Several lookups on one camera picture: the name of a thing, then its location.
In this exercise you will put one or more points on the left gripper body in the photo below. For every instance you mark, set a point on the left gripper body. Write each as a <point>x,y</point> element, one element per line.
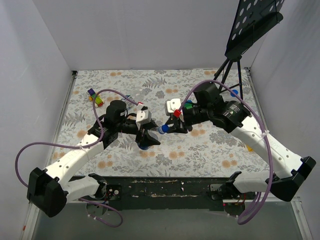
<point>142,133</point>

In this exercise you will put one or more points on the blue bottle cap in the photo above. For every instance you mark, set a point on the blue bottle cap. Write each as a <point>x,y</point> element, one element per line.
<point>165,128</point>
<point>234,93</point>

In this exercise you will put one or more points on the black base beam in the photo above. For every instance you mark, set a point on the black base beam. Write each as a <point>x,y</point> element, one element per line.
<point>168,193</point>

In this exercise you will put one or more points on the yellow green toy brick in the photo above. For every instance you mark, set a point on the yellow green toy brick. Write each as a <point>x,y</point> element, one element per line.
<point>249,149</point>

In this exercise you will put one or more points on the floral table cloth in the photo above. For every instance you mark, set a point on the floral table cloth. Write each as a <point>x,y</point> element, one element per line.
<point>207,151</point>

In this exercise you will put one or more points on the multicolour toy brick stack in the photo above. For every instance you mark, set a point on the multicolour toy brick stack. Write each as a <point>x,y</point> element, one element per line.
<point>93,97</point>

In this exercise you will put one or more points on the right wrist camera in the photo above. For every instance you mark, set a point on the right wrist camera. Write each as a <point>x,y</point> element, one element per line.
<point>172,107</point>

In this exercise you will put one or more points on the blue label bottle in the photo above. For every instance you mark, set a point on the blue label bottle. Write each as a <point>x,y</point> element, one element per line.
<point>146,148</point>

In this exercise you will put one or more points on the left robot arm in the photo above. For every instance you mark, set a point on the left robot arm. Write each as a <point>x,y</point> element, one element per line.
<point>50,189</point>

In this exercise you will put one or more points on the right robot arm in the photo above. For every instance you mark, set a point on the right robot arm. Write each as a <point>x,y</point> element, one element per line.
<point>287,170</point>

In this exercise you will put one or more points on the clear lying bottle silver label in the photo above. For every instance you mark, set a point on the clear lying bottle silver label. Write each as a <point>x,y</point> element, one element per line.
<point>136,94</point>

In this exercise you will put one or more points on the black music stand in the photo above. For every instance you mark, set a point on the black music stand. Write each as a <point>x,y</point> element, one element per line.
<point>253,19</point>

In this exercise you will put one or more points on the green blue toy bricks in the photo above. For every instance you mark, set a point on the green blue toy bricks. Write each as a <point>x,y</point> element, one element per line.
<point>189,104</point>

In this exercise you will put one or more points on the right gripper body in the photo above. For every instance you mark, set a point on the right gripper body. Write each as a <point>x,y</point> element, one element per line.
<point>180,122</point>

